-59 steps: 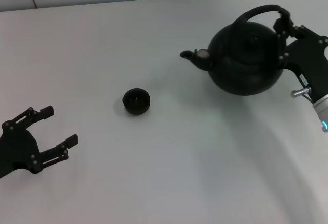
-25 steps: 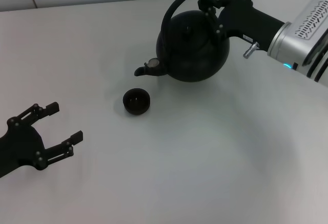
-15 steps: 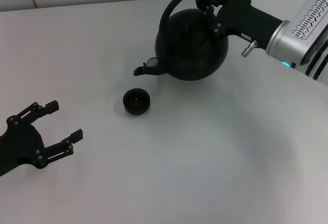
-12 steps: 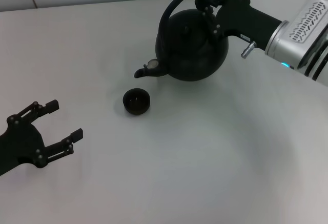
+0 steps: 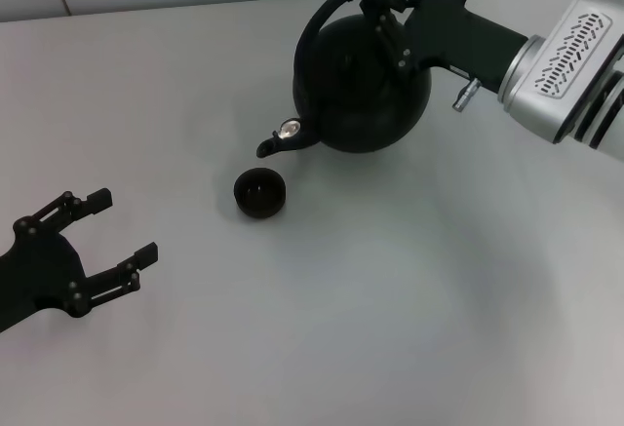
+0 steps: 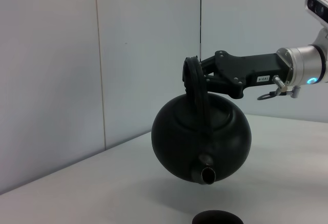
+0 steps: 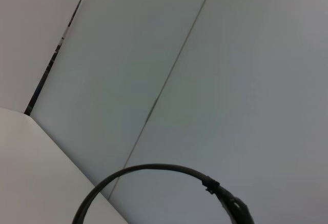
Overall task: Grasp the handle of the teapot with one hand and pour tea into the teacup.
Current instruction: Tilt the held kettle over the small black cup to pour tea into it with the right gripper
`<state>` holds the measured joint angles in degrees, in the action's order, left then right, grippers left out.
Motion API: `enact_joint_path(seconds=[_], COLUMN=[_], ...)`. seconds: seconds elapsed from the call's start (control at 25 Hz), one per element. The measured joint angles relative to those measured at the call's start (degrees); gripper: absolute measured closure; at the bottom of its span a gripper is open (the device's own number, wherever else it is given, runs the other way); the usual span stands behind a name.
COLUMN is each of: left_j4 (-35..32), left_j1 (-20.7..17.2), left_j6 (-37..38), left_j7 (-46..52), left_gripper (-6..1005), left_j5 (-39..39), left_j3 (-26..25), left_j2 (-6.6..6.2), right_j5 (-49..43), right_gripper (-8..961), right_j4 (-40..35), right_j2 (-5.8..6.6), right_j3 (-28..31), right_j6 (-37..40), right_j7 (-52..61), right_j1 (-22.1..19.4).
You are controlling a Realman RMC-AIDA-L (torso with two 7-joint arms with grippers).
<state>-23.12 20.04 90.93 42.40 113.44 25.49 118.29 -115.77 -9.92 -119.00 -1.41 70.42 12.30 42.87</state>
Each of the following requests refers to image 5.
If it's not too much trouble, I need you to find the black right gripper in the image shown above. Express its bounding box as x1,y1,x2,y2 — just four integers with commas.
359,0,531,95

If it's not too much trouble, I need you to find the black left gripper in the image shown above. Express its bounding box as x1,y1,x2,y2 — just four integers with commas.
0,187,160,334

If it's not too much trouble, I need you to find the dark round teapot with handle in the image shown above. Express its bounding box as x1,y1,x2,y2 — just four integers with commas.
253,0,435,160

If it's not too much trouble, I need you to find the small dark teacup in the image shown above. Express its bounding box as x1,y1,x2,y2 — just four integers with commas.
232,166,288,221

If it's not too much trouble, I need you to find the right gripper cable with plug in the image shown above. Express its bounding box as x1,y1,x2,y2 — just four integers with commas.
451,79,483,113

